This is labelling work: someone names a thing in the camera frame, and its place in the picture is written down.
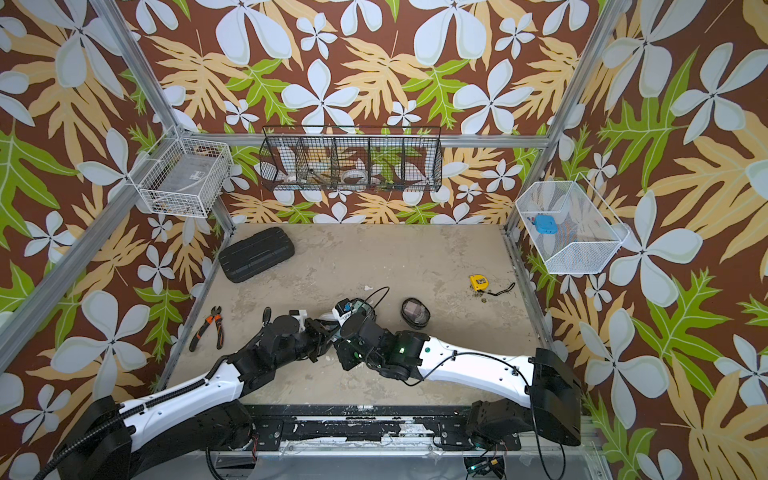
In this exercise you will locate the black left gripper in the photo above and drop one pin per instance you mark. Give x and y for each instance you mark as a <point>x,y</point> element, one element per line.
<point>321,334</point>

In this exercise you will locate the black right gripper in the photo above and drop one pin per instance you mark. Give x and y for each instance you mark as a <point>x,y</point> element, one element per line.
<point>343,352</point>

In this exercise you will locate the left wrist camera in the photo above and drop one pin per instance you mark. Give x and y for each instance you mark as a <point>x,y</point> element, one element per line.
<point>300,315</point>

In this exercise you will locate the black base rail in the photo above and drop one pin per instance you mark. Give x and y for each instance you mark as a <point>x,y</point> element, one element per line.
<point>274,427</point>

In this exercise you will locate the orange black pliers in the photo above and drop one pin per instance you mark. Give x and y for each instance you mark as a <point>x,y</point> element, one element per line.
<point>215,319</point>

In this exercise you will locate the white mesh basket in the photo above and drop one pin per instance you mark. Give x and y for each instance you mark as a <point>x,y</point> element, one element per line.
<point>590,232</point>

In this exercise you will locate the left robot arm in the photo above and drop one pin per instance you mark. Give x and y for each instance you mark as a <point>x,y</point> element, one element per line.
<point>121,440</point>

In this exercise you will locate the white wire basket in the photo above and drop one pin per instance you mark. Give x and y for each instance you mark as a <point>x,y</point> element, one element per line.
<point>183,175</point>

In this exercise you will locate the black wire basket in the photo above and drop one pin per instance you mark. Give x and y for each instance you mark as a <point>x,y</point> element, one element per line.
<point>357,159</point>

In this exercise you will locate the blue object in basket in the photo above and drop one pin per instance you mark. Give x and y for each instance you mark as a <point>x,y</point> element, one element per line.
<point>545,224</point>

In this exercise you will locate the black hard plastic case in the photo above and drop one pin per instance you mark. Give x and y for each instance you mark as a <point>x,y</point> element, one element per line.
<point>256,254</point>

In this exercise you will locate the yellow tape measure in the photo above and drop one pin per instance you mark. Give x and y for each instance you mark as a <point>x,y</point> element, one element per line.
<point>479,283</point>

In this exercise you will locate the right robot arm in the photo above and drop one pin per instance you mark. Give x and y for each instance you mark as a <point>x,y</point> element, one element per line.
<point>540,393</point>

